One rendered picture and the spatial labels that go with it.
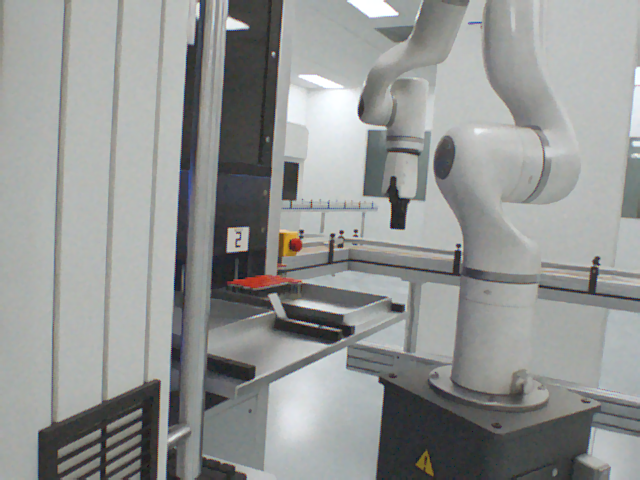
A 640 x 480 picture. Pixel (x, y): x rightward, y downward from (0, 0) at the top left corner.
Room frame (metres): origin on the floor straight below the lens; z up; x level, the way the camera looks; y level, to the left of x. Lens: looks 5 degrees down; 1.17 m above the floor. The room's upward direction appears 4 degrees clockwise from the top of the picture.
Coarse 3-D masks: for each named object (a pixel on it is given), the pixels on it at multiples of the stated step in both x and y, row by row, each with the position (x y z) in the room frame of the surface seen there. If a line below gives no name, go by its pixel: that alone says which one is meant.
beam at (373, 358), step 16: (352, 352) 2.26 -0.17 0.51; (368, 352) 2.22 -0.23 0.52; (384, 352) 2.19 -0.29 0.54; (400, 352) 2.16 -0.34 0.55; (416, 352) 2.17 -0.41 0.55; (352, 368) 2.25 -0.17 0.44; (368, 368) 2.22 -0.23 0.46; (384, 368) 2.19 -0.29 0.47; (400, 368) 2.16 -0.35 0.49; (560, 384) 1.90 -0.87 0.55; (576, 384) 1.90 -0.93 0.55; (608, 400) 1.81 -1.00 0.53; (624, 400) 1.78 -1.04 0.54; (608, 416) 1.80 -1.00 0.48; (624, 416) 1.79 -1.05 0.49; (624, 432) 1.77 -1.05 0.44
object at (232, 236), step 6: (228, 228) 1.38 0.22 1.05; (234, 228) 1.40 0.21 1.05; (240, 228) 1.42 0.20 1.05; (246, 228) 1.44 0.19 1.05; (228, 234) 1.38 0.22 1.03; (234, 234) 1.40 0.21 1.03; (246, 234) 1.44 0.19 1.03; (228, 240) 1.38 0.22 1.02; (234, 240) 1.40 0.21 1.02; (246, 240) 1.45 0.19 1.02; (228, 246) 1.38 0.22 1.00; (234, 246) 1.40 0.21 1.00; (246, 246) 1.45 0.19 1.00
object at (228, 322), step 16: (176, 304) 1.23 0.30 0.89; (224, 304) 1.16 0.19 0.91; (240, 304) 1.14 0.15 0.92; (176, 320) 1.10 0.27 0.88; (224, 320) 1.13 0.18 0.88; (240, 320) 1.01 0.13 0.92; (256, 320) 1.05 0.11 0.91; (272, 320) 1.10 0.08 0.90; (176, 336) 0.89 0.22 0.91; (208, 336) 0.93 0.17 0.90; (224, 336) 0.97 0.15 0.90; (240, 336) 1.01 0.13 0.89
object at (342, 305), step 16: (304, 288) 1.47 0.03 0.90; (320, 288) 1.44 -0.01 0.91; (336, 288) 1.42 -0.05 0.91; (256, 304) 1.23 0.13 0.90; (288, 304) 1.19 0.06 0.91; (304, 304) 1.35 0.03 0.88; (320, 304) 1.36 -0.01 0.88; (336, 304) 1.38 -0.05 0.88; (352, 304) 1.39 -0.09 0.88; (368, 304) 1.38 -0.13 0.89; (384, 304) 1.31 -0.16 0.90; (336, 320) 1.13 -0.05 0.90; (352, 320) 1.16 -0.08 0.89; (368, 320) 1.24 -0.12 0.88
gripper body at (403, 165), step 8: (392, 152) 1.26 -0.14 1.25; (400, 152) 1.25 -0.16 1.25; (408, 152) 1.25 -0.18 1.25; (416, 152) 1.26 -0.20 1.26; (392, 160) 1.25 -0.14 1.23; (400, 160) 1.24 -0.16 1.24; (408, 160) 1.25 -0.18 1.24; (416, 160) 1.30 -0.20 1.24; (392, 168) 1.25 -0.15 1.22; (400, 168) 1.24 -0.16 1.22; (408, 168) 1.26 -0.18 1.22; (416, 168) 1.30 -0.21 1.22; (384, 176) 1.26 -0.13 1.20; (392, 176) 1.26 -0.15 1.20; (400, 176) 1.24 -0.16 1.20; (408, 176) 1.26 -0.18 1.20; (416, 176) 1.31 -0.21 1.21; (384, 184) 1.25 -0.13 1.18; (400, 184) 1.24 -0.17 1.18; (408, 184) 1.26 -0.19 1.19; (416, 184) 1.32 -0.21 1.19; (384, 192) 1.25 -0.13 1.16; (400, 192) 1.24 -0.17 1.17; (408, 192) 1.27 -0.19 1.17
